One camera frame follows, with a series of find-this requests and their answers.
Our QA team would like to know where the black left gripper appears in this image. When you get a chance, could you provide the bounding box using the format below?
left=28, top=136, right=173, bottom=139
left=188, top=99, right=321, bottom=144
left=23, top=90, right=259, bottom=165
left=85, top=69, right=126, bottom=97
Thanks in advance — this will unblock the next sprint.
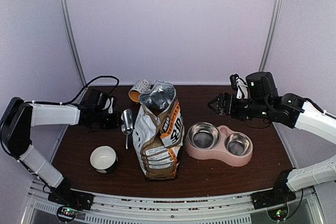
left=94, top=109, right=123, bottom=130

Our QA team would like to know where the dog food bag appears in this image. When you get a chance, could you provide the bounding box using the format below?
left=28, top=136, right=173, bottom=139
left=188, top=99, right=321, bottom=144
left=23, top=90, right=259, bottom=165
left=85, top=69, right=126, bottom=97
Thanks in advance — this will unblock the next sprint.
left=132, top=80, right=185, bottom=180

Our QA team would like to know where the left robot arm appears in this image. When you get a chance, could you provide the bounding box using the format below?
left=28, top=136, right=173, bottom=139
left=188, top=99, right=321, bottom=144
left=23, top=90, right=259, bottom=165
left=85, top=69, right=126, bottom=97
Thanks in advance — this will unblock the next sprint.
left=1, top=90, right=121, bottom=205

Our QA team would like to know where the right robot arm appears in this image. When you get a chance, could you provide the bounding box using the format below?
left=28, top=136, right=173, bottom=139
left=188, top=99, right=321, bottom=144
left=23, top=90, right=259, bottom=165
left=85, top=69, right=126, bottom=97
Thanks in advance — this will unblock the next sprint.
left=207, top=71, right=335, bottom=204

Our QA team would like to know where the metal food scoop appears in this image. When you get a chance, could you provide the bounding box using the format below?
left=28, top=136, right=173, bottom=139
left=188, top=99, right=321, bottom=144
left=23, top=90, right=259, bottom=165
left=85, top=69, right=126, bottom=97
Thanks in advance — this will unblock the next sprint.
left=121, top=109, right=133, bottom=150

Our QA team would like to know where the pink double pet feeder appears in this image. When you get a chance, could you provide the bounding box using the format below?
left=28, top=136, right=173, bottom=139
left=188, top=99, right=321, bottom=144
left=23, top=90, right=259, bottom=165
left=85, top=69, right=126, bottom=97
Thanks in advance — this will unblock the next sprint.
left=184, top=125, right=254, bottom=167

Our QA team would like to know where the large steel feeder bowl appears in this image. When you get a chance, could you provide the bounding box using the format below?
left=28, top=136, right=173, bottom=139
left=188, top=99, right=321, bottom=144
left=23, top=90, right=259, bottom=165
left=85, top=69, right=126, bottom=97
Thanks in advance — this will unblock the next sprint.
left=187, top=122, right=221, bottom=150

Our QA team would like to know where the white ceramic bowl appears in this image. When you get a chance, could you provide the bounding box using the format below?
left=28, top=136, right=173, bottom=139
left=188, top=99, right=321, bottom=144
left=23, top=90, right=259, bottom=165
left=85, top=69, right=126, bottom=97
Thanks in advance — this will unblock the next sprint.
left=90, top=146, right=119, bottom=174

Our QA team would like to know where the small steel feeder bowl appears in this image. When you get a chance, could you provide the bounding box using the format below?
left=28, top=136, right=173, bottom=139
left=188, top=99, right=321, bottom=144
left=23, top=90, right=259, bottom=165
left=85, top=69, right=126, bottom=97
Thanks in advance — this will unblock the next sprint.
left=224, top=132, right=253, bottom=156

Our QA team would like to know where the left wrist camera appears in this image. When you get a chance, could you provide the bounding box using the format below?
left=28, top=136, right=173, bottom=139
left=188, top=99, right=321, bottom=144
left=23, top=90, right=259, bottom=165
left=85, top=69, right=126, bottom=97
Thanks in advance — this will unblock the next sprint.
left=103, top=96, right=116, bottom=114

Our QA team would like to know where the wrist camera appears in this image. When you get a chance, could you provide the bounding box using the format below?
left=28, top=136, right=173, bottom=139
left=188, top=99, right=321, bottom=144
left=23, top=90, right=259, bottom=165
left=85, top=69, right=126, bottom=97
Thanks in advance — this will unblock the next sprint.
left=103, top=96, right=116, bottom=114
left=229, top=74, right=248, bottom=99

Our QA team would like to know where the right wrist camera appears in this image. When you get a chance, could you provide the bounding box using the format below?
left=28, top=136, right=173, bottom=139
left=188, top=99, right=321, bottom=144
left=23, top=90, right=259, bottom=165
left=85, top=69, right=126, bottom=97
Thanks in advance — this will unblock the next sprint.
left=229, top=74, right=248, bottom=99

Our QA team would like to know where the black braided cable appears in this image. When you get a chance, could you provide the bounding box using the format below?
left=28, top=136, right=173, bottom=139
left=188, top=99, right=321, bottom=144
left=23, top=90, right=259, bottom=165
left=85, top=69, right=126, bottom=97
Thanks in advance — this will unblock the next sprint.
left=60, top=75, right=120, bottom=105

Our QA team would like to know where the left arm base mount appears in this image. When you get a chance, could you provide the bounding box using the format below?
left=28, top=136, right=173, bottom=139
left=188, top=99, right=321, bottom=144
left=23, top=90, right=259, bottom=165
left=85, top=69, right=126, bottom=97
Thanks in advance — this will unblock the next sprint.
left=46, top=178, right=94, bottom=223

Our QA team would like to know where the aluminium front rail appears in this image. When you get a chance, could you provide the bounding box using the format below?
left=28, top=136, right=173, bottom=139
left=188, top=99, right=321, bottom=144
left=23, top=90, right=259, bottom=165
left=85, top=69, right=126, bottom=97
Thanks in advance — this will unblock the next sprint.
left=26, top=179, right=321, bottom=224

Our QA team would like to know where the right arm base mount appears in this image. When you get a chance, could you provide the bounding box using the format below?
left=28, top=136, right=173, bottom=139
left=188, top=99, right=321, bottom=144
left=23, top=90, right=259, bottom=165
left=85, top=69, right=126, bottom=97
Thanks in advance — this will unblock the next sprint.
left=251, top=169, right=296, bottom=222

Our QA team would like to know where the right aluminium frame post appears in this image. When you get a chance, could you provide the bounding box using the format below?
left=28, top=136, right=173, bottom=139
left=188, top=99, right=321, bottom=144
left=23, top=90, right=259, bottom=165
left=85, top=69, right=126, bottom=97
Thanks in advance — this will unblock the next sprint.
left=259, top=0, right=283, bottom=71

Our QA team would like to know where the aluminium frame post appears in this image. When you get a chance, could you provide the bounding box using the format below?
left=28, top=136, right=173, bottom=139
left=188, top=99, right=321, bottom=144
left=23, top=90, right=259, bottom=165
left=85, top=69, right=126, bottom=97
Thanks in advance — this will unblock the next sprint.
left=259, top=0, right=283, bottom=71
left=60, top=0, right=87, bottom=86

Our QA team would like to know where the left aluminium frame post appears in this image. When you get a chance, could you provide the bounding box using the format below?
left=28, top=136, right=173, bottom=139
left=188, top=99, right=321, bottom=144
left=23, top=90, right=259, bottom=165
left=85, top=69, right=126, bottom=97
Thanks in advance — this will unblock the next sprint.
left=60, top=0, right=87, bottom=86

